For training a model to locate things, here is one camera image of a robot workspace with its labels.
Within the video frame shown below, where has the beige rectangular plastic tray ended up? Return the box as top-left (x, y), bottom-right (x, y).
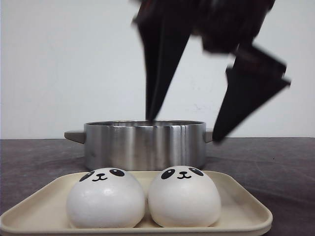
top-left (1, 166), bottom-right (272, 236)

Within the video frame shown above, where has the panda bun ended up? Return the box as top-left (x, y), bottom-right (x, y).
top-left (66, 167), bottom-right (146, 228)
top-left (147, 166), bottom-right (221, 227)

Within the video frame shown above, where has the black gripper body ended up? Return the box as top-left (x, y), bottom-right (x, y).
top-left (133, 0), bottom-right (278, 61)

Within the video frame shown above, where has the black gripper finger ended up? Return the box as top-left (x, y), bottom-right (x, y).
top-left (212, 57), bottom-right (290, 143)
top-left (138, 22), bottom-right (191, 122)

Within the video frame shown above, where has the stainless steel steamer pot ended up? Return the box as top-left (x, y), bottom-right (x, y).
top-left (64, 120), bottom-right (213, 171)

